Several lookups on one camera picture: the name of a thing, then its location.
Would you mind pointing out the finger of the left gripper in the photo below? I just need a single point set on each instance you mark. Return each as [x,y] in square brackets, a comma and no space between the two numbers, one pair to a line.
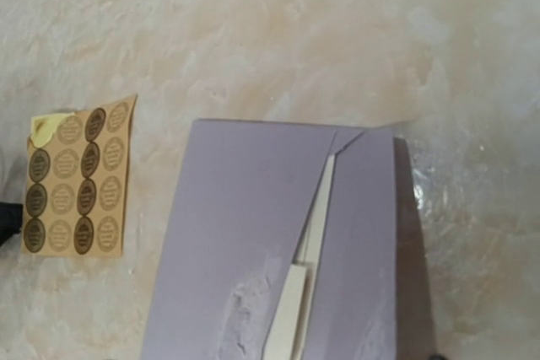
[10,220]

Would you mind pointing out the brown sticker sheet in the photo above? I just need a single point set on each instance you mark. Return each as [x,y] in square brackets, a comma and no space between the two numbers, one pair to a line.
[76,182]

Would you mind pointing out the grey envelope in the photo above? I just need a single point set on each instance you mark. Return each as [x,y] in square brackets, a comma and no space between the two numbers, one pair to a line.
[240,209]

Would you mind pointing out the beige letter sheet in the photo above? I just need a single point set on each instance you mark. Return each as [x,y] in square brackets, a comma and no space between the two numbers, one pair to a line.
[286,337]

